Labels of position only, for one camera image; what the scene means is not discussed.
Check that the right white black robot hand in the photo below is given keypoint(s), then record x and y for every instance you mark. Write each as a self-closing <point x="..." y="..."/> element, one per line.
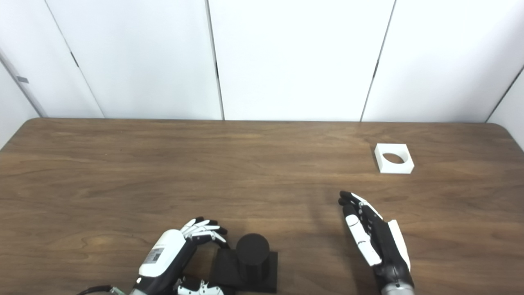
<point x="380" y="241"/>

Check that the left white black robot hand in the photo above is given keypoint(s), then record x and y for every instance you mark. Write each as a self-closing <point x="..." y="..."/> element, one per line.
<point x="163" y="254"/>

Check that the black peg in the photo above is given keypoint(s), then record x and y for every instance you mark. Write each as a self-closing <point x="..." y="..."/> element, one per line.
<point x="251" y="262"/>

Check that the small gray wall tag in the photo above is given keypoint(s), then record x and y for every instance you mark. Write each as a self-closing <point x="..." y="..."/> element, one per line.
<point x="22" y="79"/>

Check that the white square piece with hole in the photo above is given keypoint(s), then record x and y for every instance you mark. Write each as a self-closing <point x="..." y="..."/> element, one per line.
<point x="384" y="166"/>

